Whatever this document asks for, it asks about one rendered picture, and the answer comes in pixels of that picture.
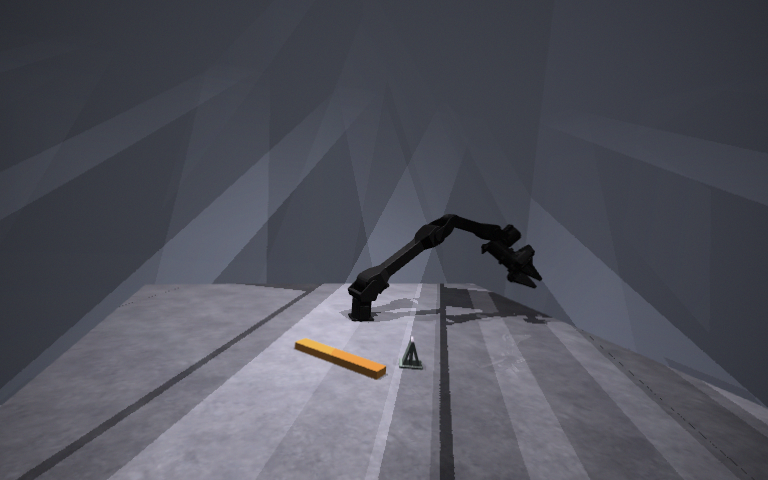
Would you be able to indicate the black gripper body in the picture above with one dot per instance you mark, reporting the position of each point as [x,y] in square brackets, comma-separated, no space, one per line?
[512,262]

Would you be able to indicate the orange bar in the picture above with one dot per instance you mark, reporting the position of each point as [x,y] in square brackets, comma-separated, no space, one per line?
[341,358]

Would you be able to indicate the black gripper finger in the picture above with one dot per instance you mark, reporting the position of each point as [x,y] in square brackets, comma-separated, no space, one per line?
[525,280]
[529,269]

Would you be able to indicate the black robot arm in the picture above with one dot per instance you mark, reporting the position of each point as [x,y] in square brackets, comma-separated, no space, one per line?
[373,281]

